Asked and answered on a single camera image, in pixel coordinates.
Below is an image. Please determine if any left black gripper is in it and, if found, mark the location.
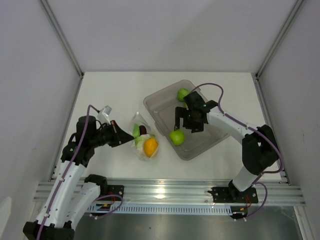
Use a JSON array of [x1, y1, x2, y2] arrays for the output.
[[90, 119, 134, 148]]

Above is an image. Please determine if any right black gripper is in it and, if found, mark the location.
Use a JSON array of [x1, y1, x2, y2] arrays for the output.
[[174, 106, 204, 133]]

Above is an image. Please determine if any green ridged toy gourd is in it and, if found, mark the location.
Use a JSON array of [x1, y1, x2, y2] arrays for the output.
[[132, 124, 140, 138]]

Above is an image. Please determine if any green toy apple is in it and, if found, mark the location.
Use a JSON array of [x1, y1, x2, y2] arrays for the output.
[[169, 129, 185, 146]]

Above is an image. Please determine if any purple toy eggplant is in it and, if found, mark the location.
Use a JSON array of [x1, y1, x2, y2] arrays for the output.
[[139, 125, 148, 136]]

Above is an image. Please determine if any green bumpy toy guava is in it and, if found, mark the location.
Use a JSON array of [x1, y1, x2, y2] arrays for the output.
[[177, 88, 190, 102]]

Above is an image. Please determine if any clear dotted zip top bag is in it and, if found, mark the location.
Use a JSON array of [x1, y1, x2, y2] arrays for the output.
[[128, 111, 160, 161]]

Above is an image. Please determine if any orange toy fruit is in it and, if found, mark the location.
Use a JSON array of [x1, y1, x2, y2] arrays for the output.
[[143, 137, 159, 158]]

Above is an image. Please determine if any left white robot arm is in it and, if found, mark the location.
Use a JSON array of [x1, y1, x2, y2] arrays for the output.
[[23, 115, 134, 240]]

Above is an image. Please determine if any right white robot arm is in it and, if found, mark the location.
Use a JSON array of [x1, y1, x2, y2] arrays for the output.
[[174, 91, 282, 202]]

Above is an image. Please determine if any clear grey plastic bin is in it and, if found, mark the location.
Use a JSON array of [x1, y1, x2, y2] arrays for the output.
[[143, 79, 229, 161]]

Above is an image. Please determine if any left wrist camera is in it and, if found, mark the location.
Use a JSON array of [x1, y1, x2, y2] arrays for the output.
[[97, 105, 112, 125]]

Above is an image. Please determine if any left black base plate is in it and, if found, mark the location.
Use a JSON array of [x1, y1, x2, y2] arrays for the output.
[[107, 185, 125, 203]]

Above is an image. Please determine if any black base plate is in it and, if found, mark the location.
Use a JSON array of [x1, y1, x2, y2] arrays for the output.
[[107, 185, 125, 203], [207, 186, 259, 204]]

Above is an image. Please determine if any right aluminium frame post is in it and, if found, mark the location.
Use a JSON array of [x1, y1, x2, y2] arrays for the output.
[[254, 0, 307, 78]]

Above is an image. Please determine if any aluminium frame post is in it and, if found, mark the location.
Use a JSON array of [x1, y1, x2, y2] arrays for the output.
[[254, 0, 307, 78], [38, 0, 85, 78]]

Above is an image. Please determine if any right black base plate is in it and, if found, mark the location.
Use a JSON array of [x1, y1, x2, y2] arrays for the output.
[[207, 186, 259, 204]]

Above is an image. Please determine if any white slotted cable duct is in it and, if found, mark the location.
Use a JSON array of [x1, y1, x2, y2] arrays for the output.
[[69, 203, 233, 216]]

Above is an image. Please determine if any aluminium mounting rail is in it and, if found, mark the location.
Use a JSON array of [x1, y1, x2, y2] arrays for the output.
[[33, 177, 306, 207]]

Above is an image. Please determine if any left aluminium frame post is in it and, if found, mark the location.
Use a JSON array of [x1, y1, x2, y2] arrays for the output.
[[38, 0, 85, 78]]

